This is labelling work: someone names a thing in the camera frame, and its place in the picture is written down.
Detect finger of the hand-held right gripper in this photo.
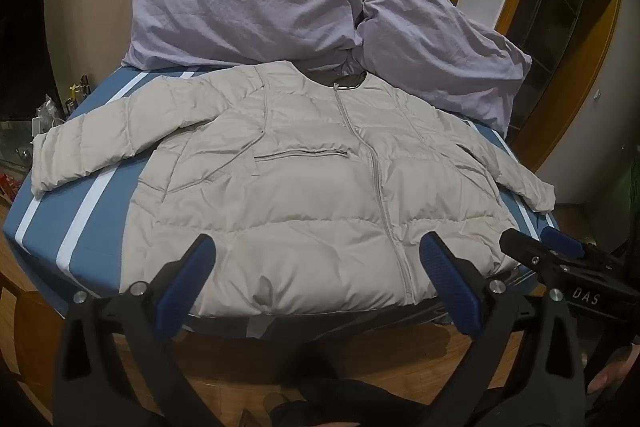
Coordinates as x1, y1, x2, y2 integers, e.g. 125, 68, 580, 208
541, 226, 626, 269
499, 228, 587, 280

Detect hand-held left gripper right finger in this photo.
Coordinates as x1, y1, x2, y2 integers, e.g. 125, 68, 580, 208
419, 231, 588, 427

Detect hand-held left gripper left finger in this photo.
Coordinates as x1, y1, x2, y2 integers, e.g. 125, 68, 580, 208
54, 233, 217, 427

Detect beige puffer jacket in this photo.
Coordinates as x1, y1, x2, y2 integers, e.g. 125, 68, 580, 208
31, 61, 557, 319

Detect person's right hand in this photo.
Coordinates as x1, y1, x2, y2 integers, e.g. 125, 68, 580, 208
589, 341, 640, 395

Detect dark cloth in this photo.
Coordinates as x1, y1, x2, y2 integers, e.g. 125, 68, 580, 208
270, 394, 367, 427

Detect small purple pillow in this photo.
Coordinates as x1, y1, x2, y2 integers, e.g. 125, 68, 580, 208
352, 0, 533, 135

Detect large purple pillow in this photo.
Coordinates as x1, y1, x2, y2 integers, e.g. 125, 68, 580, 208
122, 0, 371, 72

